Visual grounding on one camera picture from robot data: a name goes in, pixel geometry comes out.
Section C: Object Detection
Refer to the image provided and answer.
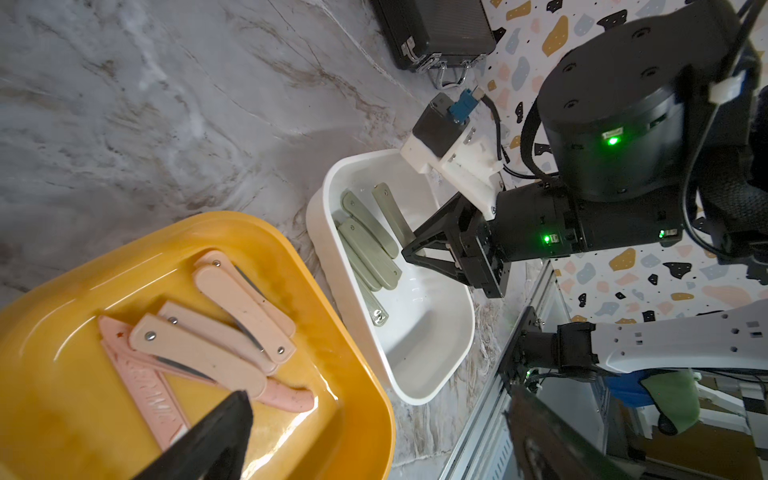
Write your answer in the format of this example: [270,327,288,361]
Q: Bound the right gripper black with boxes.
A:
[402,184,582,298]

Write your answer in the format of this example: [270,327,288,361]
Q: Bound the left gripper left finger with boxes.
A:
[136,391,253,479]

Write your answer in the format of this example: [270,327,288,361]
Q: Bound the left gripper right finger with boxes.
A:
[506,385,630,479]

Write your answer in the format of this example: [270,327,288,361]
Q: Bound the green folding knife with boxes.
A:
[338,218,402,290]
[340,237,389,327]
[372,182,415,247]
[341,191,400,259]

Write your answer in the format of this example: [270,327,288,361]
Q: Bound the white storage box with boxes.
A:
[306,149,475,405]

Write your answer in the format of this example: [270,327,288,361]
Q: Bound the pink folding knife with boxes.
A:
[129,314,268,399]
[193,265,297,365]

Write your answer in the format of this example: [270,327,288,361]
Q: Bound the long pink fruit knife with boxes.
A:
[98,301,315,413]

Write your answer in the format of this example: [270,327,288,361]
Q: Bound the yellow storage box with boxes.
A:
[1,212,396,479]

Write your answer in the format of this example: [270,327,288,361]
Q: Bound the pink folding knife angled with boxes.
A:
[193,250,297,338]

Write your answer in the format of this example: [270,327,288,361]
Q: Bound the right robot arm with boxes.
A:
[402,1,767,298]

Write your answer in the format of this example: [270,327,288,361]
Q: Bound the black carrying case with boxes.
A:
[371,0,497,90]

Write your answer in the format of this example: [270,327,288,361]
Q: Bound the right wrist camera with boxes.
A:
[400,88,504,221]

